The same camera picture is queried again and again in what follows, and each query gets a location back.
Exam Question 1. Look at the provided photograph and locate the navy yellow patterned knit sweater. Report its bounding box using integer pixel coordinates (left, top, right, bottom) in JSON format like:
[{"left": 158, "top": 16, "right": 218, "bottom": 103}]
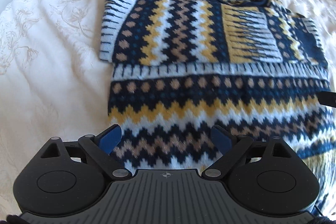
[{"left": 100, "top": 0, "right": 335, "bottom": 210}]

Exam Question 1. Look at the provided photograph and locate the white floral bedspread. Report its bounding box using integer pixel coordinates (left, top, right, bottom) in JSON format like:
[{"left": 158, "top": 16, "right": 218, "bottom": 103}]
[{"left": 1, "top": 0, "right": 335, "bottom": 217}]

